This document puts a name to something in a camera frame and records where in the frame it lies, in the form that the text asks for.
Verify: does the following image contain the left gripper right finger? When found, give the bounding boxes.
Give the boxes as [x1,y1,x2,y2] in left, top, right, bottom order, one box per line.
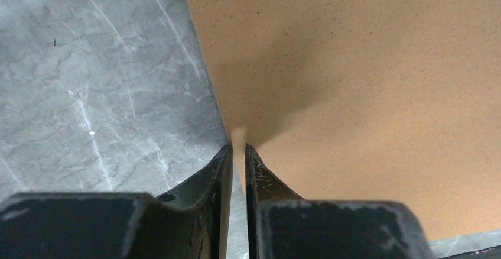
[245,145,433,258]

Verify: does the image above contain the brown backing board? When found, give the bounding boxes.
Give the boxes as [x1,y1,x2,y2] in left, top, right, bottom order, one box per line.
[187,0,500,240]

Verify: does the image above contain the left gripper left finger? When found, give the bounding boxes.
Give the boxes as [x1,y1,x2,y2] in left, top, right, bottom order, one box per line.
[1,145,233,258]

